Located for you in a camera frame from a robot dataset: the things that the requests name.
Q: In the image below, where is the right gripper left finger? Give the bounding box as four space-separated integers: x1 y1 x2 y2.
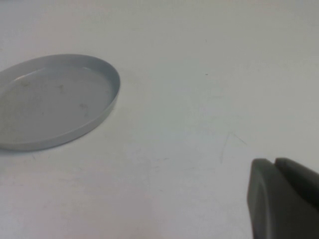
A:
246 157 319 239

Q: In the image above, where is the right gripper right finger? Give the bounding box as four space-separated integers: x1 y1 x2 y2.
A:
275 157 319 210

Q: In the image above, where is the grey round plate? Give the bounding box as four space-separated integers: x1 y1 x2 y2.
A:
0 54 121 152

